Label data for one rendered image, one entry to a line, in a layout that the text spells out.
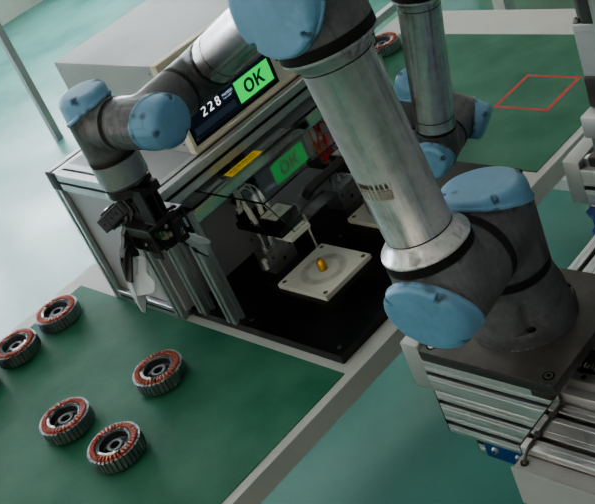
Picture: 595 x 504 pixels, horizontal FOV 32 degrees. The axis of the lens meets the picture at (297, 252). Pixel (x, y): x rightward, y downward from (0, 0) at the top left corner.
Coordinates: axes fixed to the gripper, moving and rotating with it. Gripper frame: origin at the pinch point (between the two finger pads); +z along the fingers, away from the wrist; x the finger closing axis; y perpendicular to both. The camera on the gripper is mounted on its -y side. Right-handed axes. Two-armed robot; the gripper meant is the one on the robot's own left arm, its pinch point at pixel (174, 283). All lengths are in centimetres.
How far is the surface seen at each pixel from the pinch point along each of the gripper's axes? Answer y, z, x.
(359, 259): -17, 37, 50
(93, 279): -93, 40, 28
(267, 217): -32, 23, 43
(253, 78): -36, -2, 58
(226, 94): -36, -3, 50
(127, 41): -58, -17, 48
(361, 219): -27, 37, 63
